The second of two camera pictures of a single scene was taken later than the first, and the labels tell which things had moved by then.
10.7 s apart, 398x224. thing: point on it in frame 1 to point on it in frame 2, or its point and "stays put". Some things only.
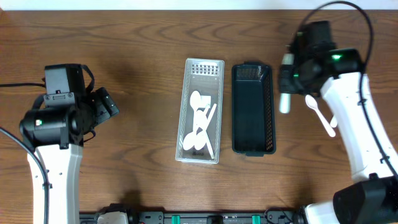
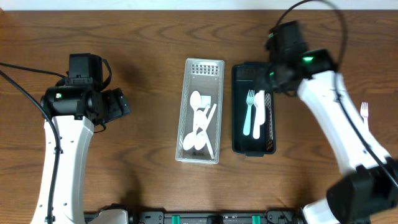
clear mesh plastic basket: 205,76 stays put
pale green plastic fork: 285,99 to 250,101
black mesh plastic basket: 253,109 stays put
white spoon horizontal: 201,119 stays put
